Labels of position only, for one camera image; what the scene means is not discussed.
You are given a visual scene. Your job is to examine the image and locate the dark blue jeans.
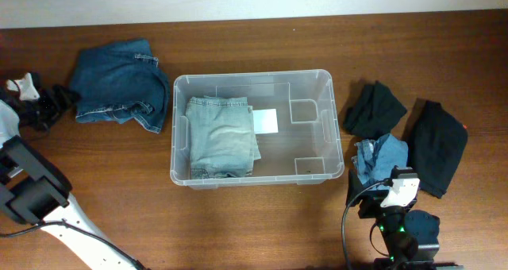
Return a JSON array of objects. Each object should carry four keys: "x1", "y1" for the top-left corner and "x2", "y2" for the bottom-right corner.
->
[{"x1": 70, "y1": 39, "x2": 170, "y2": 133}]

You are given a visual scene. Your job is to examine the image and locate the light blue jeans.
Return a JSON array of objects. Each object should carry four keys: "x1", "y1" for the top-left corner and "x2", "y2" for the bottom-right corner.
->
[{"x1": 186, "y1": 96, "x2": 261, "y2": 179}]

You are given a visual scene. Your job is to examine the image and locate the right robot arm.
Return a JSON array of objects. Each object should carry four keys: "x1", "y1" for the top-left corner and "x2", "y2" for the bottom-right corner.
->
[{"x1": 341, "y1": 166, "x2": 464, "y2": 270}]

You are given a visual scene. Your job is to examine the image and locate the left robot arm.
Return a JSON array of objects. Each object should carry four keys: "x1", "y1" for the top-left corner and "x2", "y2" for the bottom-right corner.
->
[{"x1": 1, "y1": 83, "x2": 144, "y2": 269}]

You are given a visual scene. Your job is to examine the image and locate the crumpled light blue cloth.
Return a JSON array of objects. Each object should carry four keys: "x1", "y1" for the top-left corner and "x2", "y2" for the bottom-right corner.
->
[{"x1": 352, "y1": 133, "x2": 409, "y2": 187}]

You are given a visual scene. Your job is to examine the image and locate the black folded cloth left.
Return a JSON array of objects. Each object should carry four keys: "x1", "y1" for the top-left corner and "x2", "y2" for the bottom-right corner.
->
[{"x1": 343, "y1": 81, "x2": 407, "y2": 139}]

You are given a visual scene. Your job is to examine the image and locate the black folded cloth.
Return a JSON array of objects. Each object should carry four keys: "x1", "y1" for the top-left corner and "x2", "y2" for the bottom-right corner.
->
[
  {"x1": 343, "y1": 81, "x2": 407, "y2": 139},
  {"x1": 407, "y1": 101, "x2": 468, "y2": 199}
]

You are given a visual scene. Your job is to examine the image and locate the black folded cloth right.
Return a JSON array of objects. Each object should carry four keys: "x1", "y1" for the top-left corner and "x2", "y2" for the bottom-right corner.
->
[{"x1": 407, "y1": 101, "x2": 468, "y2": 199}]

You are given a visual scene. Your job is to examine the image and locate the clear plastic storage bin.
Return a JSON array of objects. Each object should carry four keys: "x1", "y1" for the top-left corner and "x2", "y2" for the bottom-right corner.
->
[{"x1": 170, "y1": 69, "x2": 344, "y2": 190}]

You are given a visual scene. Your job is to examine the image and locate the white label in bin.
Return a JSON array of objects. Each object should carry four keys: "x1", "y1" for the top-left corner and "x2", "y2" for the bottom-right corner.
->
[{"x1": 253, "y1": 109, "x2": 279, "y2": 135}]

